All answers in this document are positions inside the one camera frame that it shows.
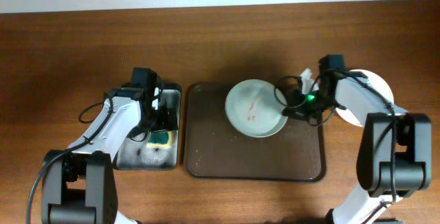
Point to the white front plate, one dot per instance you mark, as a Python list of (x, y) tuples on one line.
[(379, 84)]

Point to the green and yellow sponge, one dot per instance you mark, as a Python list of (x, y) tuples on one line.
[(163, 139)]

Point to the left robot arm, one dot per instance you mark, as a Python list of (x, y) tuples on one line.
[(137, 129)]

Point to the small black soapy tray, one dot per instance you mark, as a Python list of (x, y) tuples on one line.
[(134, 154)]

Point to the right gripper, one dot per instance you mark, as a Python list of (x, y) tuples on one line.
[(297, 105)]

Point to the pale green stained plate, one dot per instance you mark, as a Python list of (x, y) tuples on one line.
[(254, 108)]

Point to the large brown serving tray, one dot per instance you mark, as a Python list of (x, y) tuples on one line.
[(214, 149)]

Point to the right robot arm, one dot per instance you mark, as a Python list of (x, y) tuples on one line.
[(395, 155)]

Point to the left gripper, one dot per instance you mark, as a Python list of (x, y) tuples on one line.
[(168, 119)]

